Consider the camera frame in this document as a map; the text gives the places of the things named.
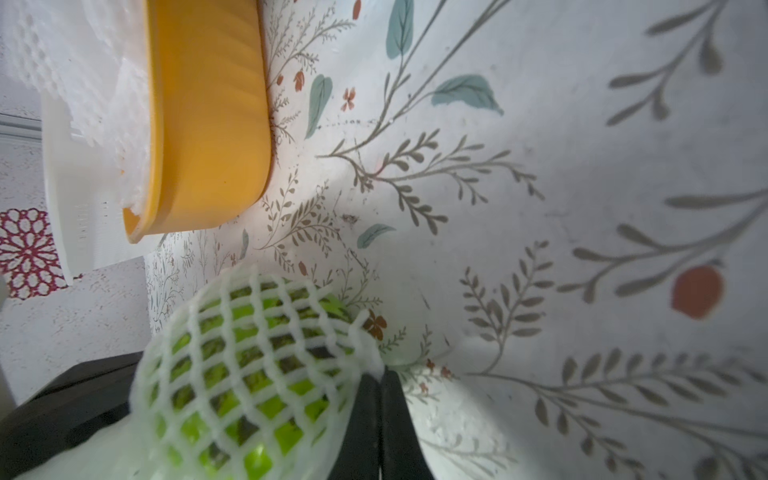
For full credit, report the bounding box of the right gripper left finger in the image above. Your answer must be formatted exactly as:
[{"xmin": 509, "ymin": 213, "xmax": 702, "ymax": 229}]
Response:
[{"xmin": 328, "ymin": 374, "xmax": 381, "ymax": 480}]

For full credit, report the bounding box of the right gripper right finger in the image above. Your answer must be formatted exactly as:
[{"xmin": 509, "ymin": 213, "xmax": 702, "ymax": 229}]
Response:
[{"xmin": 380, "ymin": 369, "xmax": 435, "ymax": 480}]

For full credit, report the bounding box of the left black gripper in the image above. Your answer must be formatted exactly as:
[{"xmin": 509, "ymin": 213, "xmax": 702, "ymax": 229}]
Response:
[{"xmin": 1, "ymin": 352, "xmax": 142, "ymax": 479}]

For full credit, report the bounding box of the green custard apple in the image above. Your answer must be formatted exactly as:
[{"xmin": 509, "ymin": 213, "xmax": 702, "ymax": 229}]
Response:
[{"xmin": 152, "ymin": 284, "xmax": 355, "ymax": 480}]

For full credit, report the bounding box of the white foam net sleeve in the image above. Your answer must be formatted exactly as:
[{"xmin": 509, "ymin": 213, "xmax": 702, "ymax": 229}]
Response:
[{"xmin": 17, "ymin": 263, "xmax": 385, "ymax": 480}]

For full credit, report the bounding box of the pile of white foam nets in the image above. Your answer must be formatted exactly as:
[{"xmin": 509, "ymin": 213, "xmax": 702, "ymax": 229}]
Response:
[{"xmin": 1, "ymin": 1, "xmax": 151, "ymax": 215}]

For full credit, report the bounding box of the white plastic basket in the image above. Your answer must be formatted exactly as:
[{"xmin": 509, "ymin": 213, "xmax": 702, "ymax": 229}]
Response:
[{"xmin": 41, "ymin": 93, "xmax": 163, "ymax": 285}]

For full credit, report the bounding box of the floral table mat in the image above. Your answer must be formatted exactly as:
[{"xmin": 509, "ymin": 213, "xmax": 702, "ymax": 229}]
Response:
[{"xmin": 145, "ymin": 1, "xmax": 767, "ymax": 479}]

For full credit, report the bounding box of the yellow plastic tray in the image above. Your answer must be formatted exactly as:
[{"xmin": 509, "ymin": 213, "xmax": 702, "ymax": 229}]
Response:
[{"xmin": 123, "ymin": 1, "xmax": 272, "ymax": 244}]

